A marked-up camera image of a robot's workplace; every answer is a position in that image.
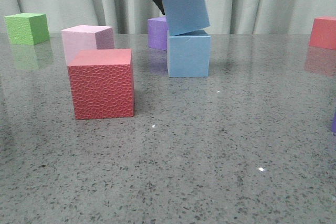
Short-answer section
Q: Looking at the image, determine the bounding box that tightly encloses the pink foam cube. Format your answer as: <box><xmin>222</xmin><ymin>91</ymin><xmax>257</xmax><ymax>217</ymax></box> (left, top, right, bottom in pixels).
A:
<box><xmin>61</xmin><ymin>25</ymin><xmax>114</xmax><ymax>64</ymax></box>

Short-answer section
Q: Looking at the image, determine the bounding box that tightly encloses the red foam cube right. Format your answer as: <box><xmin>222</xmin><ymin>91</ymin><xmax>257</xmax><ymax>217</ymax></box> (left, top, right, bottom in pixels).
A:
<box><xmin>309</xmin><ymin>16</ymin><xmax>336</xmax><ymax>50</ymax></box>

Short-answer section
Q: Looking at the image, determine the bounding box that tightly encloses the light blue foam cube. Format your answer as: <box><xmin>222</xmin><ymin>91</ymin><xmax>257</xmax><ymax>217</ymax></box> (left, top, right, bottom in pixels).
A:
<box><xmin>167</xmin><ymin>30</ymin><xmax>211</xmax><ymax>77</ymax></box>

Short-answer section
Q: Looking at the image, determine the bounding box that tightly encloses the grey curtain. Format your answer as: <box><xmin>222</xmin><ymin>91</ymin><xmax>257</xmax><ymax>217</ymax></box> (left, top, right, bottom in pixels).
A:
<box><xmin>1</xmin><ymin>0</ymin><xmax>335</xmax><ymax>34</ymax></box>

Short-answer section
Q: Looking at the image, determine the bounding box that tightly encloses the purple foam cube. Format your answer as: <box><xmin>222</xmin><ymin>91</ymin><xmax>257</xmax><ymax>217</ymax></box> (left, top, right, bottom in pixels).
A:
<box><xmin>147</xmin><ymin>16</ymin><xmax>168</xmax><ymax>51</ymax></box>

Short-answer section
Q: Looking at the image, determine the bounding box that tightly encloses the red textured foam cube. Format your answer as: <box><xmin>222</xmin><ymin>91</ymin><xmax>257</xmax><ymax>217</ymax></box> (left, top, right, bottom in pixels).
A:
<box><xmin>67</xmin><ymin>48</ymin><xmax>134</xmax><ymax>120</ymax></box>

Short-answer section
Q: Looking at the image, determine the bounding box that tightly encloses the purple cube at edge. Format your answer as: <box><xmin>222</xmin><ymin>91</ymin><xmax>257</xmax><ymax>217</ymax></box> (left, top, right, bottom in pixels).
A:
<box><xmin>331</xmin><ymin>113</ymin><xmax>336</xmax><ymax>133</ymax></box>

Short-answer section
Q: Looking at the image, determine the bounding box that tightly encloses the green foam cube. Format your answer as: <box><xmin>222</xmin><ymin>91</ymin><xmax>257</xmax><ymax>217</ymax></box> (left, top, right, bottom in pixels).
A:
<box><xmin>4</xmin><ymin>13</ymin><xmax>50</xmax><ymax>45</ymax></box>

